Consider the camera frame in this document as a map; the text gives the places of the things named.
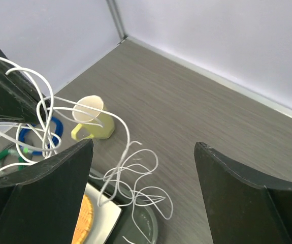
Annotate dark green plastic tray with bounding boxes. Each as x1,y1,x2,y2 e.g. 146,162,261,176
88,169,159,244

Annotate yellow ceramic mug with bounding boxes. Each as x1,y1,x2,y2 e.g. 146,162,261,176
71,95,115,141

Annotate white thin cable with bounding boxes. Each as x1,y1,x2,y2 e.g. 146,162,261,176
0,55,174,244

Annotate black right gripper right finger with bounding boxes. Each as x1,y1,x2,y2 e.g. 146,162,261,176
194,142,292,243

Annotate blue tape roll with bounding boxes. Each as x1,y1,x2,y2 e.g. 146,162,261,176
18,116,63,146

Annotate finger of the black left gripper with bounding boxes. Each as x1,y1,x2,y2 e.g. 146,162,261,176
0,49,44,124

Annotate white square plate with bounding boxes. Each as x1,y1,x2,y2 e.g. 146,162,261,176
84,183,122,244

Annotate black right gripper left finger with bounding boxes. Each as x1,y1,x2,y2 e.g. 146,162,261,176
0,139,93,243

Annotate orange woven basket mat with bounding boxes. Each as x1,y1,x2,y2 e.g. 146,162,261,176
72,195,94,244

